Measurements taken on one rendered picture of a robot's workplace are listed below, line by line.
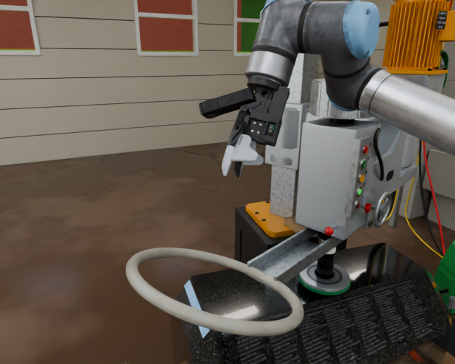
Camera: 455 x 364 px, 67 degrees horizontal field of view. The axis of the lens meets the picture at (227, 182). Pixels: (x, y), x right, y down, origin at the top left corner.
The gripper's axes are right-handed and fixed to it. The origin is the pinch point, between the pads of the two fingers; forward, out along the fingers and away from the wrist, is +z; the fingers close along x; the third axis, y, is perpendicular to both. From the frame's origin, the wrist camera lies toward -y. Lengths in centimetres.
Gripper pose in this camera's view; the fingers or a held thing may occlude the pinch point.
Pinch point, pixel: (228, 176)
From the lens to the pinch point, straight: 69.5
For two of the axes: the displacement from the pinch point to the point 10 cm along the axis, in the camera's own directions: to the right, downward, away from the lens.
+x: 1.9, 0.0, 9.8
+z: -2.7, 9.6, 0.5
